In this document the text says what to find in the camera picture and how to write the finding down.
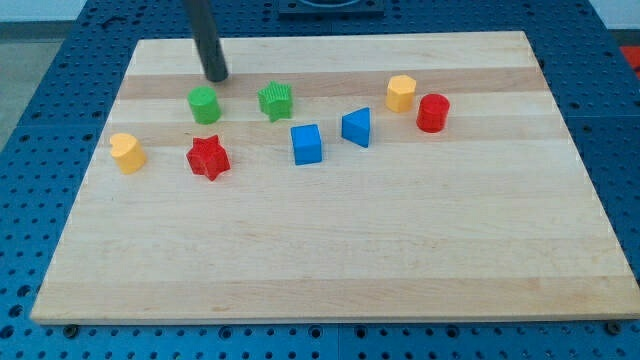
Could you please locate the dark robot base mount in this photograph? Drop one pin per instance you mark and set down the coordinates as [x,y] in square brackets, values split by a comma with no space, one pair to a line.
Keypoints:
[306,8]

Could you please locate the green cylinder block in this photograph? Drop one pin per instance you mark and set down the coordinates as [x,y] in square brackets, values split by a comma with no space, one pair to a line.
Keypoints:
[204,105]

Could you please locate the blue triangle block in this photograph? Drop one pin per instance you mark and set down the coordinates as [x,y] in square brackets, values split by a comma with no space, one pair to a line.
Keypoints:
[356,127]

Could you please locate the green star block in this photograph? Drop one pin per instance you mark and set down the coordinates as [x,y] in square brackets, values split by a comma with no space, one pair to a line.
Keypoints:
[276,101]

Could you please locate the light wooden board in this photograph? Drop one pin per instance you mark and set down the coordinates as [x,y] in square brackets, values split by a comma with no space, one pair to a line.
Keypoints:
[494,218]

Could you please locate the red star block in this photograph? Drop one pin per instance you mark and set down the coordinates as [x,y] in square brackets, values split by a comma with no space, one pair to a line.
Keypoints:
[207,157]

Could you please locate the red cylinder block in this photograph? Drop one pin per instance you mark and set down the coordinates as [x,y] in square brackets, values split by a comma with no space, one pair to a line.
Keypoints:
[432,113]

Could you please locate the blue cube block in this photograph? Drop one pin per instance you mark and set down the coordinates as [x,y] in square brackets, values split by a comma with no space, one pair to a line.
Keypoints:
[307,144]

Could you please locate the yellow hexagon block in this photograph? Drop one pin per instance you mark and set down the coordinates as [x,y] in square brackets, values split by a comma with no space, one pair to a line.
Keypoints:
[400,93]

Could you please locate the yellow heart block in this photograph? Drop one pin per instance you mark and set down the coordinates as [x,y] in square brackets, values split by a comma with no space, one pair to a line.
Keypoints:
[127,152]

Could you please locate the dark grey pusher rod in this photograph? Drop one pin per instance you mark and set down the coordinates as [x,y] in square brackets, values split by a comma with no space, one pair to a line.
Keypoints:
[206,37]

